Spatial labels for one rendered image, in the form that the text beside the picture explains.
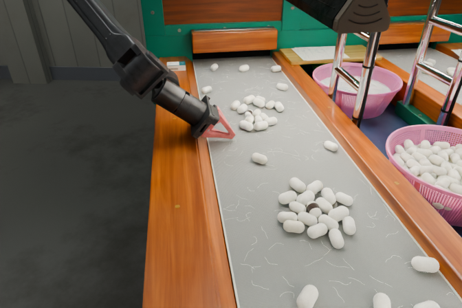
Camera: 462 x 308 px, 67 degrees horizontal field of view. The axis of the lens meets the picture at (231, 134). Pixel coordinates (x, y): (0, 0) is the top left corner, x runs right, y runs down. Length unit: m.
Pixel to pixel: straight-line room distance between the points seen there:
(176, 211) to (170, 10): 0.83
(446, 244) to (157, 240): 0.43
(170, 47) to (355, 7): 0.87
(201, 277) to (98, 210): 1.35
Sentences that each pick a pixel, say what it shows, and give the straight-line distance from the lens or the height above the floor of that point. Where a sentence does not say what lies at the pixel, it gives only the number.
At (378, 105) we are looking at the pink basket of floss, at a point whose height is 0.72.
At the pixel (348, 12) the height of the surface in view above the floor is 1.07.
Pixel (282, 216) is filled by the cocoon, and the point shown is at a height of 0.76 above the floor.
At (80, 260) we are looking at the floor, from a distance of 1.63.
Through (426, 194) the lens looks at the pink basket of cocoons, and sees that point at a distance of 0.75.
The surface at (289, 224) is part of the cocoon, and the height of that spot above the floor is 0.76.
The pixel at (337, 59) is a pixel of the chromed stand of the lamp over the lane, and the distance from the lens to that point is 0.98.
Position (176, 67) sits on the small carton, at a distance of 1.16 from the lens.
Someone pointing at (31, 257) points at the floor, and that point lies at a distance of 1.72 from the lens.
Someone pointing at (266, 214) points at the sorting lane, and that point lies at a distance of 0.62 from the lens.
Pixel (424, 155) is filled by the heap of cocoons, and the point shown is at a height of 0.74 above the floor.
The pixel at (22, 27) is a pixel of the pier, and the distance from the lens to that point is 3.32.
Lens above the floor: 1.17
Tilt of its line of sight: 31 degrees down
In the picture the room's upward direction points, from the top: straight up
